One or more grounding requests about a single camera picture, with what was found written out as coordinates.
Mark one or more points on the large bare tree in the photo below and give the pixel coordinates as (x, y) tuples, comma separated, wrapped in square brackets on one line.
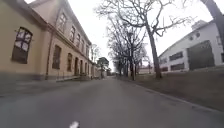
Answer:
[(216, 15), (155, 60)]

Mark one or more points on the row of bare trees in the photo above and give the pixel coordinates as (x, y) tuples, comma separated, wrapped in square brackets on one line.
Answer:
[(128, 50)]

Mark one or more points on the dark dense tree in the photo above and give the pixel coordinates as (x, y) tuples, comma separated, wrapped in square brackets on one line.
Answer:
[(102, 62)]

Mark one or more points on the grey asphalt road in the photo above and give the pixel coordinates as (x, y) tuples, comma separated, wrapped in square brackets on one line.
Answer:
[(106, 106)]

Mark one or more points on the brown grass verge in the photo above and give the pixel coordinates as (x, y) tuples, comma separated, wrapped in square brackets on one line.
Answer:
[(186, 86)]

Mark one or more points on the tall yellow building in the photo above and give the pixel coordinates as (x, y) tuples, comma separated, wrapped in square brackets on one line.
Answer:
[(65, 50)]

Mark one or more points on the white building with dark door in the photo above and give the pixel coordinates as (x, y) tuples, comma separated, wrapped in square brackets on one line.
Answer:
[(196, 53)]

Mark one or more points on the robot's own part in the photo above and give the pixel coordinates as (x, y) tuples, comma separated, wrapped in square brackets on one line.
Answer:
[(74, 125)]

